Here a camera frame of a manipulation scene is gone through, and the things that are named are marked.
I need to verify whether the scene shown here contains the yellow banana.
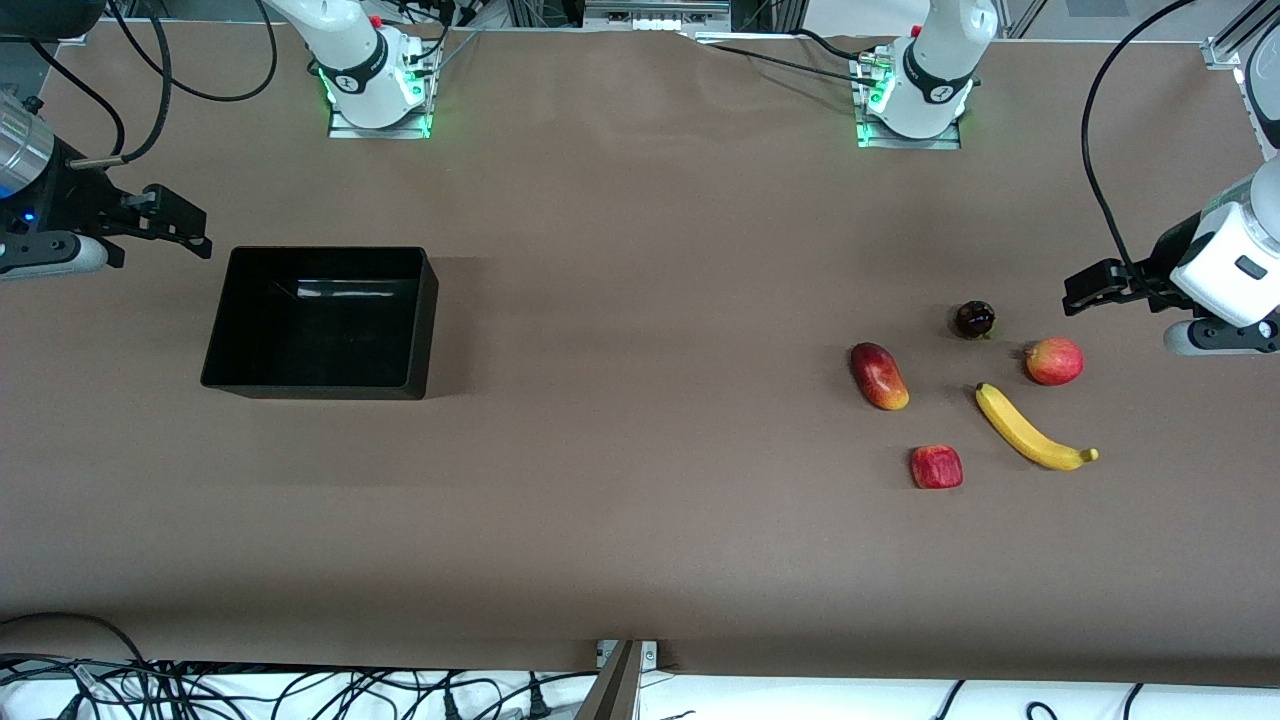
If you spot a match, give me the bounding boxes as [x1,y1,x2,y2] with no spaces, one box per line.
[975,382,1100,472]

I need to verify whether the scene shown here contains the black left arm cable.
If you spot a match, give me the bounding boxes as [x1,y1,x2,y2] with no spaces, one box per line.
[1078,0,1201,291]

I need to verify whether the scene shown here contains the short black base cable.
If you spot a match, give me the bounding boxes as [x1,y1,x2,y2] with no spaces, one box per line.
[795,28,866,61]

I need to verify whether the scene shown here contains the squarish red apple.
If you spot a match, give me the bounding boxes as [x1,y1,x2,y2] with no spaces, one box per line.
[909,444,965,491]

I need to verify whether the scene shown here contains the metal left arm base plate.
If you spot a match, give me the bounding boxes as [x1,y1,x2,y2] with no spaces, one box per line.
[855,50,963,151]

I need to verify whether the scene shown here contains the thick arched black cable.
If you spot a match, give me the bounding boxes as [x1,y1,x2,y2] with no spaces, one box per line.
[0,612,151,669]

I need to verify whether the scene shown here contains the small metal bracket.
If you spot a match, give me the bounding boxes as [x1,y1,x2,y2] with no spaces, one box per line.
[597,640,661,669]

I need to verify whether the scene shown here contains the brown paper table cover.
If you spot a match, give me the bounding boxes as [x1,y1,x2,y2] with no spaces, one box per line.
[0,22,1280,689]

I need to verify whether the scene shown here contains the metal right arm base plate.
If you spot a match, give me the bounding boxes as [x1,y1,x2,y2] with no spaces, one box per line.
[328,40,433,139]

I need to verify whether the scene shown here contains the red yellow mango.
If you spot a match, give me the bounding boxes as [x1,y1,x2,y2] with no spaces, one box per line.
[849,341,911,412]

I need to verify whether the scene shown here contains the tangled black cables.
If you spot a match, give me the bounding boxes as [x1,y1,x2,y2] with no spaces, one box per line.
[0,655,601,720]

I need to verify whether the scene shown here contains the grey metal post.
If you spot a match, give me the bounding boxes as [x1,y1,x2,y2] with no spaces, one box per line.
[573,640,643,720]

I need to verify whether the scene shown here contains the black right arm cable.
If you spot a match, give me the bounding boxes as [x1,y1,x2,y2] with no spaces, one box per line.
[70,0,173,166]

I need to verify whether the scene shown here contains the looping black cable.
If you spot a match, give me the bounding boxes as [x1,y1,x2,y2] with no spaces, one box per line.
[105,0,279,103]

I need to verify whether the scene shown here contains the grey power strip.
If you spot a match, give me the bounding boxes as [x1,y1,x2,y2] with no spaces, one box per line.
[583,0,733,31]

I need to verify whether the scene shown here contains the aluminium frame corner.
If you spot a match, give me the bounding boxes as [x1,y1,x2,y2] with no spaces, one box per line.
[1203,0,1280,71]

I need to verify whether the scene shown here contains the black plastic box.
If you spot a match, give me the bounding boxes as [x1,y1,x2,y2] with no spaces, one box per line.
[200,246,440,401]

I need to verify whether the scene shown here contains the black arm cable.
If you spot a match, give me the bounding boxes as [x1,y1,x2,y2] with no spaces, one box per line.
[70,0,173,166]
[1078,0,1201,291]

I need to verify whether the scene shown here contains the long black base cable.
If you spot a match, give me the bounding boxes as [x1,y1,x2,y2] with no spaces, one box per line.
[690,35,881,86]

